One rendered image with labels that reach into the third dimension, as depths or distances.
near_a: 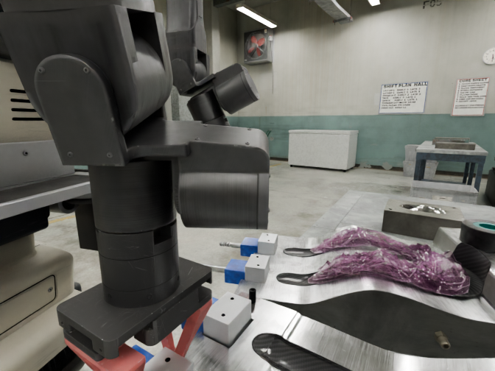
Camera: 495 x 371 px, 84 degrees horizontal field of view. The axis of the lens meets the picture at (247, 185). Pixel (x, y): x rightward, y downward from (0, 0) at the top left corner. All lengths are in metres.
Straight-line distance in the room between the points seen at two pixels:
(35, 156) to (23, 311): 0.25
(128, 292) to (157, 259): 0.03
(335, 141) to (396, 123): 1.46
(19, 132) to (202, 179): 0.41
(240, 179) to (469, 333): 0.42
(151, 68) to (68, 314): 0.17
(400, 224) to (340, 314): 0.52
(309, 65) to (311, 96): 0.80
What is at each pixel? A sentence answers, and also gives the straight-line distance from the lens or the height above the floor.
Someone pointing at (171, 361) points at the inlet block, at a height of 0.92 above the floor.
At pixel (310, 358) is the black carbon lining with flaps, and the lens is 0.35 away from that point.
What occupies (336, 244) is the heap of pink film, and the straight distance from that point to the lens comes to 0.59.
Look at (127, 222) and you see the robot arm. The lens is 0.20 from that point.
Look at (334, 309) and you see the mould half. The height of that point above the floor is 0.86.
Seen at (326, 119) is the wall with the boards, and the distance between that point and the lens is 7.74.
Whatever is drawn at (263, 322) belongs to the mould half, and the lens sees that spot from 0.38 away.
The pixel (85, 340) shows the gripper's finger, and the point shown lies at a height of 0.98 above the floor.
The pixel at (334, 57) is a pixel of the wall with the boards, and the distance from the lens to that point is 7.87.
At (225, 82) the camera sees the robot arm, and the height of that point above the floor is 1.20.
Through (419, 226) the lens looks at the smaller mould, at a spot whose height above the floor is 0.84.
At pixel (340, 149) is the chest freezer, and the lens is 6.74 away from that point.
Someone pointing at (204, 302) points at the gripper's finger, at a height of 0.98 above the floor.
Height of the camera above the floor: 1.13
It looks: 13 degrees down
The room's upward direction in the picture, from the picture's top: straight up
